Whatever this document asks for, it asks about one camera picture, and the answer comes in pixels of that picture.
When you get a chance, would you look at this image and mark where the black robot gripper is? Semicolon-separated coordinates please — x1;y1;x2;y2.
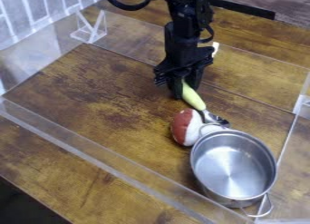
154;0;214;100

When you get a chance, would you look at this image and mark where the green handled metal spoon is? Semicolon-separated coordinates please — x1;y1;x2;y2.
182;81;230;127

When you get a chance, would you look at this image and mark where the black strip on table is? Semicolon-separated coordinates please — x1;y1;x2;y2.
210;0;277;20

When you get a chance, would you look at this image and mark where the stainless steel pot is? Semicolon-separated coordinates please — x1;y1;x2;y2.
190;130;278;218

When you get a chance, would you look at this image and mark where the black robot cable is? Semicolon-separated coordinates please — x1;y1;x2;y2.
100;0;167;12

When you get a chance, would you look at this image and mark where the clear acrylic triangular bracket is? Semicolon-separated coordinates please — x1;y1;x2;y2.
71;11;108;44

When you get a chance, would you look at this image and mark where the clear acrylic enclosure wall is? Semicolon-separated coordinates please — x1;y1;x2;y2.
0;8;310;224

